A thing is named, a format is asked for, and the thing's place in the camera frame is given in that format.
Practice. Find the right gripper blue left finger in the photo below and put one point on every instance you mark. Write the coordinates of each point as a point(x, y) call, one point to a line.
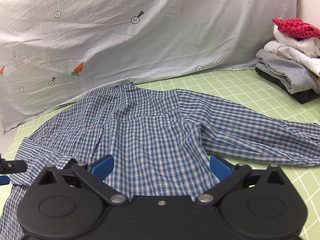
point(96, 171)

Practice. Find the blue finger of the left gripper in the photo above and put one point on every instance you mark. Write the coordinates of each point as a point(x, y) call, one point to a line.
point(4, 180)

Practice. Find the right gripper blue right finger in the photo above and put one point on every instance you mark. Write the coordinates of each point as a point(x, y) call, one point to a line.
point(225, 171)

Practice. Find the blue plaid shirt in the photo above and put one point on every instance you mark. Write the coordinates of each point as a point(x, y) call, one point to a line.
point(160, 141)

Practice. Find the green grid mat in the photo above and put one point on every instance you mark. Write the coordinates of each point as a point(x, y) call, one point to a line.
point(246, 88)

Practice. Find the grey folded sweater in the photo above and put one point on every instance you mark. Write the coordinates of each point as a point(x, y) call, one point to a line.
point(294, 76)

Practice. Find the grey printed backdrop sheet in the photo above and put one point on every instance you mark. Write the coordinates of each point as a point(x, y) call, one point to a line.
point(55, 51)

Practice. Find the white folded garment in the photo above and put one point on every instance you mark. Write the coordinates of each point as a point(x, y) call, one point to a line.
point(305, 51)

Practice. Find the red checked garment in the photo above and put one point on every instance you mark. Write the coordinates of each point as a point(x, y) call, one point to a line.
point(297, 28)

